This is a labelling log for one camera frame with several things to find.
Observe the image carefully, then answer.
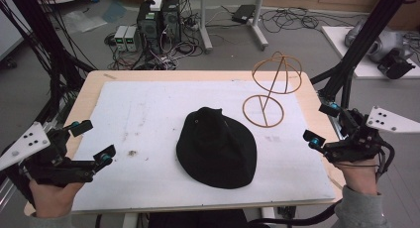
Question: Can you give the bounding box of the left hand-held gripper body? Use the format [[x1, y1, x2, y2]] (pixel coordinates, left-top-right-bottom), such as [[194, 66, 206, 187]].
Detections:
[[0, 121, 100, 189]]

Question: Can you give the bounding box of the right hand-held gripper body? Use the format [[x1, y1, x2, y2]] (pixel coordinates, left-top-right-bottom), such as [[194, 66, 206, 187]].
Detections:
[[325, 105, 420, 165]]

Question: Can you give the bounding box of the person's right hand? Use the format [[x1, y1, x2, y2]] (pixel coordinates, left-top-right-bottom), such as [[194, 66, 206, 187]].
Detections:
[[333, 157, 380, 196]]

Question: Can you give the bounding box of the person's left hand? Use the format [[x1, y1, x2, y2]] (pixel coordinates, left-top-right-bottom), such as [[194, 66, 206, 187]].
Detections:
[[29, 179, 85, 219]]

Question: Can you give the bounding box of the white table mat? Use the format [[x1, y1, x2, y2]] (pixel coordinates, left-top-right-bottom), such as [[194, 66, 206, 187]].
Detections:
[[71, 80, 337, 212]]

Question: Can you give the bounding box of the white floor platform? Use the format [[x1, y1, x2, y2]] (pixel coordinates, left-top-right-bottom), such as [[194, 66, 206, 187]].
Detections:
[[320, 25, 420, 80]]

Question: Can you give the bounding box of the black device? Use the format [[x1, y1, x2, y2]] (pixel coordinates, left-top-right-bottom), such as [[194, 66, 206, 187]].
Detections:
[[376, 48, 417, 80]]

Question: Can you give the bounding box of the grey robot shell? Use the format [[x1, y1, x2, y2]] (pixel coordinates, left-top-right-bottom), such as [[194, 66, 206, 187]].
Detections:
[[344, 19, 406, 64]]

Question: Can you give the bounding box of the black hat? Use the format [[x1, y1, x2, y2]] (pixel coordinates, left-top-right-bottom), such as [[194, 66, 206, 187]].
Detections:
[[175, 106, 259, 190]]

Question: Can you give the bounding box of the grey power supply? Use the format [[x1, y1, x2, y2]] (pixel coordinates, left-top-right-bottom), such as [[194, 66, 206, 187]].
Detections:
[[125, 26, 142, 54], [114, 25, 129, 53]]

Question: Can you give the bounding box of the clear plastic sheet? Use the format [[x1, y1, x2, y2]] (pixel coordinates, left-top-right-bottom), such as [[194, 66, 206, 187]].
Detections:
[[61, 9, 109, 35]]

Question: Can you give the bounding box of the white metal stand leg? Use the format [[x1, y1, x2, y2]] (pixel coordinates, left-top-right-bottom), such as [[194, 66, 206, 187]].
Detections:
[[197, 0, 214, 55], [249, 0, 269, 52]]

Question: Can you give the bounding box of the teal sheet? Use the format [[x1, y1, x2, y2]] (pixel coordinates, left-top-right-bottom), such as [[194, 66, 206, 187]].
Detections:
[[101, 1, 129, 24]]

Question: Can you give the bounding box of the black computer tower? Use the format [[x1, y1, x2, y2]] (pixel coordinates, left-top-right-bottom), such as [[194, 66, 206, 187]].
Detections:
[[160, 0, 183, 46], [136, 1, 163, 55]]

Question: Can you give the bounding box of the flat black box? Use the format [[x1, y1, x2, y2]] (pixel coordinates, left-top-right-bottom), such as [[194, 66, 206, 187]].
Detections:
[[230, 4, 258, 25]]

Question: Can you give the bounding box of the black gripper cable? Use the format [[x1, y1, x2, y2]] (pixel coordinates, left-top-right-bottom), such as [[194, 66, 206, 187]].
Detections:
[[375, 140, 396, 183]]

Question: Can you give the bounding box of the wooden wire hat stand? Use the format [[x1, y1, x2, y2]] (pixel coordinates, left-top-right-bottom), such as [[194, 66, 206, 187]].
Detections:
[[242, 51, 303, 129]]

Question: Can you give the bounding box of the black frame strut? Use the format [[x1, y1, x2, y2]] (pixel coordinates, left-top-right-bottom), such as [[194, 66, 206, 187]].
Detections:
[[309, 0, 415, 110]]

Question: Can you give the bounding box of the black corrugated hose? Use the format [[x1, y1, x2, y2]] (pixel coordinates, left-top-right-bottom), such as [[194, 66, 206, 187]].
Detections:
[[247, 198, 345, 228]]

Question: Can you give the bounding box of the tangle of black floor cables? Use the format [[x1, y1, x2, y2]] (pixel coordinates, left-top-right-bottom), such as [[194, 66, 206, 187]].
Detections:
[[260, 6, 360, 35]]

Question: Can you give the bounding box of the black frame with cable bundle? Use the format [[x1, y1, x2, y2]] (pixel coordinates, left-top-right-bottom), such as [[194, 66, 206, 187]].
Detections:
[[0, 0, 97, 123]]

